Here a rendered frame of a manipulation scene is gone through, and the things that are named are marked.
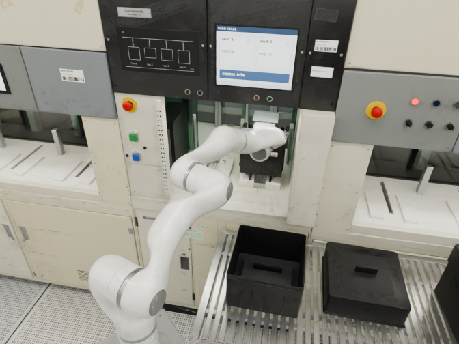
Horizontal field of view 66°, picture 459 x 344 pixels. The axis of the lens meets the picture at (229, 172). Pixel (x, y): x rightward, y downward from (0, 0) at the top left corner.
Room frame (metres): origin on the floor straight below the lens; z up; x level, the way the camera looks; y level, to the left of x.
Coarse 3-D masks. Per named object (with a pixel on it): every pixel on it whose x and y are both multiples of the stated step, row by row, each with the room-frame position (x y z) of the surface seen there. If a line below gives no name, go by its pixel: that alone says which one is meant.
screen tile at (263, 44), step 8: (264, 40) 1.28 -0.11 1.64; (272, 40) 1.27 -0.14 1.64; (280, 40) 1.27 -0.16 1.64; (264, 48) 1.28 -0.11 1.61; (272, 48) 1.27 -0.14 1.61; (280, 48) 1.27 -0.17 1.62; (288, 48) 1.26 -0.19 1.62; (288, 56) 1.26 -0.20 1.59; (256, 64) 1.28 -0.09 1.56; (264, 64) 1.28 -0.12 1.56; (272, 64) 1.27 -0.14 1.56; (280, 64) 1.27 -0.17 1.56; (288, 64) 1.26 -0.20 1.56
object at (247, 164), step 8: (256, 112) 1.61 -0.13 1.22; (264, 112) 1.62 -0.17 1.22; (272, 112) 1.62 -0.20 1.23; (256, 120) 1.53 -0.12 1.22; (264, 120) 1.53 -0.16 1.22; (272, 120) 1.53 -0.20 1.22; (240, 128) 1.59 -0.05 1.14; (248, 128) 1.59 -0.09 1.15; (288, 128) 1.64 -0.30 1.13; (288, 136) 1.55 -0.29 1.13; (272, 152) 1.47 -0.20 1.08; (280, 152) 1.46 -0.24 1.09; (240, 160) 1.50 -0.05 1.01; (248, 160) 1.49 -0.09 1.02; (264, 160) 1.48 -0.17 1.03; (272, 160) 1.47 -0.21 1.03; (280, 160) 1.47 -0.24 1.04; (240, 168) 1.50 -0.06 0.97; (248, 168) 1.50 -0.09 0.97; (256, 168) 1.49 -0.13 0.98; (264, 168) 1.48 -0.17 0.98; (272, 168) 1.48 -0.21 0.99; (280, 168) 1.47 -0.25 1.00; (280, 176) 1.47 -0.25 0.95
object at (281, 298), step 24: (240, 240) 1.12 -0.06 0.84; (264, 240) 1.10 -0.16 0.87; (288, 240) 1.08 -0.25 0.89; (240, 264) 1.05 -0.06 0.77; (264, 264) 1.03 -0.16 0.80; (288, 264) 1.06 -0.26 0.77; (240, 288) 0.84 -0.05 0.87; (264, 288) 0.83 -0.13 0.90; (288, 288) 0.81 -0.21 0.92; (264, 312) 0.82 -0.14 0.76; (288, 312) 0.81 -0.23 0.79
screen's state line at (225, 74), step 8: (224, 72) 1.30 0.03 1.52; (232, 72) 1.29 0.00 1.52; (240, 72) 1.29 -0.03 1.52; (248, 72) 1.29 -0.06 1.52; (256, 72) 1.28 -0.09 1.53; (264, 72) 1.28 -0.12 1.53; (256, 80) 1.28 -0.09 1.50; (264, 80) 1.28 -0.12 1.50; (272, 80) 1.27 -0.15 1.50; (280, 80) 1.27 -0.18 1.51; (288, 80) 1.26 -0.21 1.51
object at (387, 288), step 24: (336, 264) 0.98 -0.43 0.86; (360, 264) 0.98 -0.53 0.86; (384, 264) 0.98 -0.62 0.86; (336, 288) 0.86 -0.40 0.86; (360, 288) 0.87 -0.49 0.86; (384, 288) 0.87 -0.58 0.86; (336, 312) 0.82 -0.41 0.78; (360, 312) 0.81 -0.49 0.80; (384, 312) 0.79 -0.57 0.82; (408, 312) 0.78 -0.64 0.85
